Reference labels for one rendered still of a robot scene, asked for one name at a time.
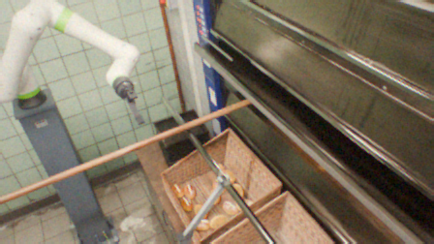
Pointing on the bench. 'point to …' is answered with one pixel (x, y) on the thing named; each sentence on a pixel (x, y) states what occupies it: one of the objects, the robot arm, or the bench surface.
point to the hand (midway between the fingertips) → (137, 109)
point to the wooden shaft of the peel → (120, 152)
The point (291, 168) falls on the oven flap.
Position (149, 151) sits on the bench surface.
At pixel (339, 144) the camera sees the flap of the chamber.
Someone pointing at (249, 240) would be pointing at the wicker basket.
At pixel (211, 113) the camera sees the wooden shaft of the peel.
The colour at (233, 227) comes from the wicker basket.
